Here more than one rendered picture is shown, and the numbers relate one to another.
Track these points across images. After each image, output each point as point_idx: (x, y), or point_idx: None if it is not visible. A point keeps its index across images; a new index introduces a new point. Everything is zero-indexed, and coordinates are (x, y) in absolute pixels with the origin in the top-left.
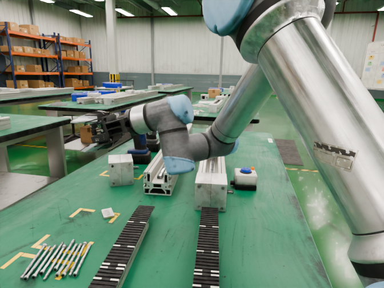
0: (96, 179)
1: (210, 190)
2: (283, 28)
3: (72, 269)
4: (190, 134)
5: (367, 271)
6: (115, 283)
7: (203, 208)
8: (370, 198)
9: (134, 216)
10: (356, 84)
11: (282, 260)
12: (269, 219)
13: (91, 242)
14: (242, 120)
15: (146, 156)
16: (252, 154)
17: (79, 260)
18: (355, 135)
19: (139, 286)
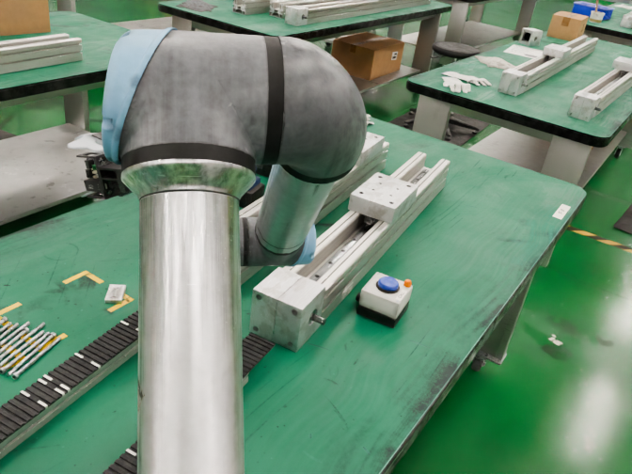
0: None
1: (276, 308)
2: (146, 197)
3: (16, 368)
4: (364, 162)
5: None
6: (40, 408)
7: (250, 336)
8: (138, 451)
9: (136, 316)
10: (183, 311)
11: (303, 466)
12: (356, 392)
13: (64, 335)
14: (280, 231)
15: (248, 196)
16: (478, 238)
17: (33, 356)
18: (148, 376)
19: (78, 422)
